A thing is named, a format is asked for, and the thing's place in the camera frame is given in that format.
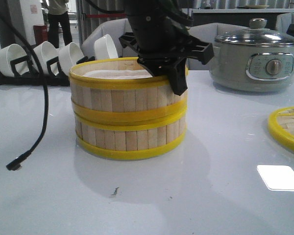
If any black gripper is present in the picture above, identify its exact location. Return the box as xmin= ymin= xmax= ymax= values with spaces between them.
xmin=119 ymin=0 xmax=214 ymax=95

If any white bowl rightmost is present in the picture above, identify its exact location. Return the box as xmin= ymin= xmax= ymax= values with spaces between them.
xmin=94 ymin=34 xmax=118 ymax=60

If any grey chair right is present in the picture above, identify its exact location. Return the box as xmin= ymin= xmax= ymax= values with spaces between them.
xmin=187 ymin=23 xmax=247 ymax=71

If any dark counter cabinet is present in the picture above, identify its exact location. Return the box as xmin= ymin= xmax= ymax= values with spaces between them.
xmin=191 ymin=8 xmax=294 ymax=27

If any standing person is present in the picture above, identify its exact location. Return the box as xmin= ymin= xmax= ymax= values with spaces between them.
xmin=48 ymin=0 xmax=73 ymax=48

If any bamboo steamer drawer base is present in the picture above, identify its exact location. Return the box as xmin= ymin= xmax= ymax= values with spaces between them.
xmin=75 ymin=110 xmax=186 ymax=161

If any bamboo steamer drawer yellow rim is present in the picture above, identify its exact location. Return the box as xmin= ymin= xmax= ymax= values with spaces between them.
xmin=69 ymin=57 xmax=187 ymax=123

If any red box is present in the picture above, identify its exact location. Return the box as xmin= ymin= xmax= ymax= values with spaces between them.
xmin=33 ymin=24 xmax=48 ymax=46

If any white bowl leftmost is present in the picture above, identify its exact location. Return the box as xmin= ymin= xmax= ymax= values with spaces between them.
xmin=0 ymin=44 xmax=27 ymax=76

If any grey-green electric cooking pot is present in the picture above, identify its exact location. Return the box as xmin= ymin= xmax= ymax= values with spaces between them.
xmin=210 ymin=42 xmax=294 ymax=92

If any white bowl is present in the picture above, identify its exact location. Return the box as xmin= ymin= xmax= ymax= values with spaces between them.
xmin=0 ymin=44 xmax=27 ymax=76
xmin=33 ymin=41 xmax=59 ymax=75
xmin=58 ymin=42 xmax=84 ymax=76
xmin=94 ymin=34 xmax=118 ymax=60

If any black dish rack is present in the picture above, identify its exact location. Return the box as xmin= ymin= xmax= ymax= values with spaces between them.
xmin=0 ymin=55 xmax=96 ymax=87

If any glass pot lid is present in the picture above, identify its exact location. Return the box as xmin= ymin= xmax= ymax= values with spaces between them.
xmin=215 ymin=18 xmax=294 ymax=47

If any yellow woven bamboo steamer lid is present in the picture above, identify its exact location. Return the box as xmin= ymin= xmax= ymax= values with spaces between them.
xmin=268 ymin=106 xmax=294 ymax=153

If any black hanging cable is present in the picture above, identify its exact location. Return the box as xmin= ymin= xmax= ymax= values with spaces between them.
xmin=0 ymin=0 xmax=49 ymax=171

